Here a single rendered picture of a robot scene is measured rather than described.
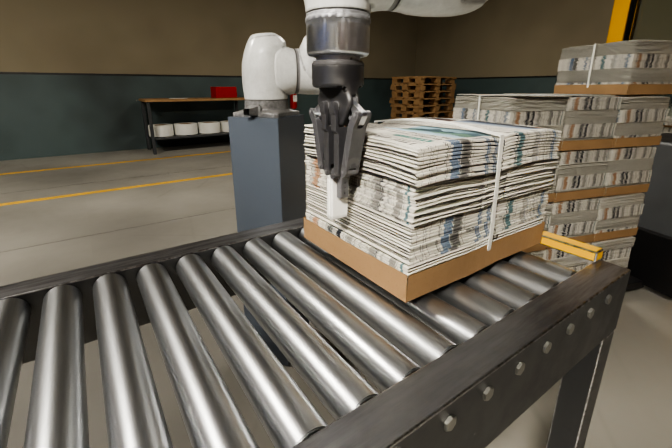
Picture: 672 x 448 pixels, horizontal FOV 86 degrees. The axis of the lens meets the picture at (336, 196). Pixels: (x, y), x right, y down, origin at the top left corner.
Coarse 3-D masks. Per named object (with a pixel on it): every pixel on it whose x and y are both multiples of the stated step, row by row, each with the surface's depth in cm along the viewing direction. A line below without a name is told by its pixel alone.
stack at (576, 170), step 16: (560, 160) 158; (576, 160) 160; (592, 160) 163; (608, 160) 166; (560, 176) 160; (576, 176) 162; (592, 176) 165; (560, 208) 165; (576, 208) 168; (592, 208) 170; (560, 224) 168; (576, 224) 170; (592, 224) 173; (544, 256) 170; (560, 256) 173; (576, 256) 176
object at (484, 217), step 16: (416, 128) 66; (432, 128) 65; (448, 128) 64; (464, 128) 63; (496, 144) 55; (512, 144) 57; (496, 160) 56; (496, 208) 60; (480, 224) 59; (496, 224) 61; (480, 240) 60
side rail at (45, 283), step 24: (216, 240) 74; (240, 240) 74; (264, 240) 77; (96, 264) 64; (120, 264) 64; (144, 264) 64; (168, 264) 67; (0, 288) 56; (24, 288) 56; (48, 288) 57; (144, 312) 66; (96, 336) 63; (24, 360) 57
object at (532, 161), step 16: (496, 128) 63; (512, 128) 64; (528, 128) 64; (544, 128) 66; (528, 144) 60; (544, 144) 63; (512, 160) 58; (528, 160) 61; (544, 160) 64; (512, 176) 59; (528, 176) 63; (544, 176) 66; (512, 192) 61; (528, 192) 64; (544, 192) 68; (512, 208) 63; (528, 208) 66; (544, 208) 70; (512, 224) 64; (528, 224) 67
